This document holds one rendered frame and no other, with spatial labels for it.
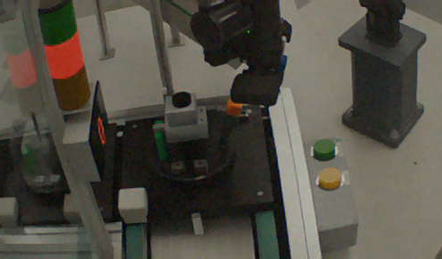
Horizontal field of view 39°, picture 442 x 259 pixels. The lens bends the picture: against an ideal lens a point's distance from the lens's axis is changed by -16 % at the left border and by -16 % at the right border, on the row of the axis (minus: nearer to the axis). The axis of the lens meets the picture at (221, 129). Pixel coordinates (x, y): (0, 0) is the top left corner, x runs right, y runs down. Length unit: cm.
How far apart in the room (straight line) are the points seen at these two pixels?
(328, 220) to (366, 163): 26
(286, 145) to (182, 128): 19
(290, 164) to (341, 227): 18
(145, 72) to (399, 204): 68
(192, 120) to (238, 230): 19
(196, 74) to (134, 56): 18
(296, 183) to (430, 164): 32
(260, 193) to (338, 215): 13
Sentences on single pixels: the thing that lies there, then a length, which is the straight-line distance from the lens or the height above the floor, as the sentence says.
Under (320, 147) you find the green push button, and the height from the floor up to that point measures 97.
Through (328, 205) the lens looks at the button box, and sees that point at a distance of 111.
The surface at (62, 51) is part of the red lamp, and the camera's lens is 82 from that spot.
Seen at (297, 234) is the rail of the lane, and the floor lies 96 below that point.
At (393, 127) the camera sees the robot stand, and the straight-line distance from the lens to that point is 135.
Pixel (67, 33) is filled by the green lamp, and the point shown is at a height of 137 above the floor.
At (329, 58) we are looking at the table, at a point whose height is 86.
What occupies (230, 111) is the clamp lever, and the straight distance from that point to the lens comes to 113.
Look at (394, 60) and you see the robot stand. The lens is 124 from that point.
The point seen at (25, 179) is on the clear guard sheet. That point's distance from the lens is 73.
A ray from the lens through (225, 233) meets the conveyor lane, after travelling 115.
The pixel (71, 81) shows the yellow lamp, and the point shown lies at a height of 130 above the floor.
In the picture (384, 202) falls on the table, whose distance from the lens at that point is 125.
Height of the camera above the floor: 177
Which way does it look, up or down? 40 degrees down
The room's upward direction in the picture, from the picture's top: 9 degrees counter-clockwise
